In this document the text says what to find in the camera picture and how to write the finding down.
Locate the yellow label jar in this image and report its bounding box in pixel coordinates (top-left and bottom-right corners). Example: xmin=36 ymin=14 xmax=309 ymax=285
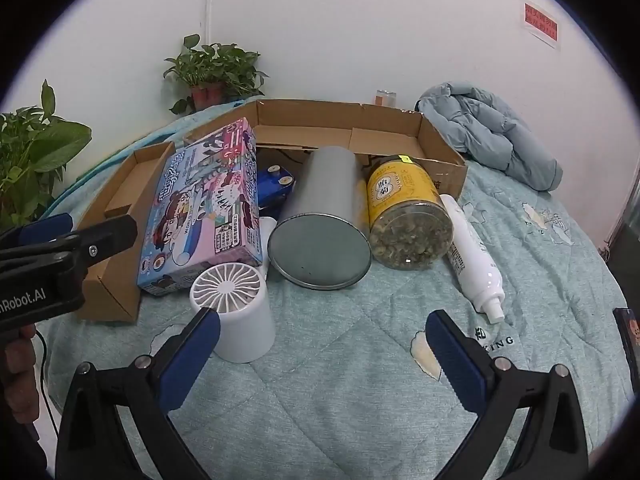
xmin=366 ymin=155 xmax=454 ymax=272

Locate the light green quilted blanket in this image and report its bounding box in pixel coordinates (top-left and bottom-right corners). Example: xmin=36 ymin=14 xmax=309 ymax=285
xmin=37 ymin=95 xmax=636 ymax=480

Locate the grey metal can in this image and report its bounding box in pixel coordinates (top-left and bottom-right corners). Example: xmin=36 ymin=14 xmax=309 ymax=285
xmin=267 ymin=146 xmax=373 ymax=291

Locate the potted plant red pot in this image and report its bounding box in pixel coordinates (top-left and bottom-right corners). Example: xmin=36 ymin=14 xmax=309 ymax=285
xmin=163 ymin=34 xmax=269 ymax=115

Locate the pink blue printed box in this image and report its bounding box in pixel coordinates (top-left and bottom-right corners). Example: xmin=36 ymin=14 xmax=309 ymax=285
xmin=137 ymin=117 xmax=264 ymax=297

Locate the white spray bottle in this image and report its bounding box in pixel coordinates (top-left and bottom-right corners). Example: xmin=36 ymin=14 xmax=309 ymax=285
xmin=440 ymin=194 xmax=505 ymax=324

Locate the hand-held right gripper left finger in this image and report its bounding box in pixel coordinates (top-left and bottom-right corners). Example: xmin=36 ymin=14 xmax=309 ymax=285
xmin=55 ymin=306 xmax=221 ymax=480

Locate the dark phone orange figure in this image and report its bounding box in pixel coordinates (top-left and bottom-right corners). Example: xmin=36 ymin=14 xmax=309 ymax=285
xmin=612 ymin=306 xmax=640 ymax=361

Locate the dark cabinet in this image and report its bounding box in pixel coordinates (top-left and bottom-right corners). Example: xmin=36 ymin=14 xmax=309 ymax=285
xmin=602 ymin=157 xmax=640 ymax=273

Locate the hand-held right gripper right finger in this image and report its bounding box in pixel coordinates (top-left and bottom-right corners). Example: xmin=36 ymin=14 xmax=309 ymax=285
xmin=425 ymin=309 xmax=591 ymax=480

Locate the white portable fan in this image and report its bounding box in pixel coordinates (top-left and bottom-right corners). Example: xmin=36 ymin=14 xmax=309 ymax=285
xmin=189 ymin=262 xmax=277 ymax=363

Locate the red wall sign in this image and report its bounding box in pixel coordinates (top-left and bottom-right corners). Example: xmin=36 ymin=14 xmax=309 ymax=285
xmin=523 ymin=1 xmax=559 ymax=50

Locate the person's left hand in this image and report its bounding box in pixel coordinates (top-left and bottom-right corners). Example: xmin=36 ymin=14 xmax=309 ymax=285
xmin=0 ymin=324 xmax=41 ymax=427

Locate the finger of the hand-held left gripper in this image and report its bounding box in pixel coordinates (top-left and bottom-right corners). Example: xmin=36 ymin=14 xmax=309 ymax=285
xmin=0 ymin=212 xmax=74 ymax=251
xmin=0 ymin=215 xmax=138 ymax=268

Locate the light blue down jacket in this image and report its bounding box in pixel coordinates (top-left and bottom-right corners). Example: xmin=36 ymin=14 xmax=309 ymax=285
xmin=415 ymin=81 xmax=563 ymax=192

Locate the large leafy green plant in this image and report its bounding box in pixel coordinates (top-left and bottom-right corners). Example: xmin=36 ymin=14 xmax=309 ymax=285
xmin=0 ymin=79 xmax=93 ymax=233

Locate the blue stapler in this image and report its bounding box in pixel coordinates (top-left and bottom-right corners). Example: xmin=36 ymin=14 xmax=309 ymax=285
xmin=256 ymin=164 xmax=296 ymax=211

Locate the brown cardboard box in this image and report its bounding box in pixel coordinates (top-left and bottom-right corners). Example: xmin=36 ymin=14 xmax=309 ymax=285
xmin=77 ymin=99 xmax=468 ymax=323

